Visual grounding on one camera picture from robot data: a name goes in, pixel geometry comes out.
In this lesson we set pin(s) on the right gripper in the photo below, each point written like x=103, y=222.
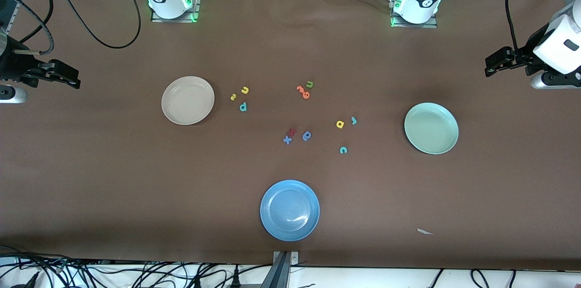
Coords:
x=13, y=66

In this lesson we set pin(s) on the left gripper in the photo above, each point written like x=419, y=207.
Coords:
x=523, y=58

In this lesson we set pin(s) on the teal foam letter p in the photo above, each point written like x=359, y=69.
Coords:
x=243, y=107

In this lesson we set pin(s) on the long aluminium profile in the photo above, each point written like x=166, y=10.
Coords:
x=16, y=13

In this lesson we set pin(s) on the pale green plate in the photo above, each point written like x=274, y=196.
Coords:
x=431, y=128

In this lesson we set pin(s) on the beige brown plate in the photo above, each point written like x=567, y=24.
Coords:
x=188, y=100

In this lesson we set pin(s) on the white paper scrap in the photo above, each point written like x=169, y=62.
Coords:
x=424, y=231

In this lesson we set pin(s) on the blue foam letter a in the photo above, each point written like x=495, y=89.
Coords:
x=307, y=136

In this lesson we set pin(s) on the black jack plug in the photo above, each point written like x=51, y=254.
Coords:
x=29, y=281

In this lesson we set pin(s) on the black power plug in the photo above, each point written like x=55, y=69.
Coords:
x=197, y=282
x=235, y=279

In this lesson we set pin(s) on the blue plate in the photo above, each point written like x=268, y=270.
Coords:
x=289, y=210

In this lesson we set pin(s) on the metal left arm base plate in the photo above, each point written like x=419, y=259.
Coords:
x=431, y=26

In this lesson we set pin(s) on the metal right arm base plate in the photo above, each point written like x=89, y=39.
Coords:
x=196, y=6

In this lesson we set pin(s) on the metal table bracket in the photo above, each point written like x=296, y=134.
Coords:
x=281, y=267

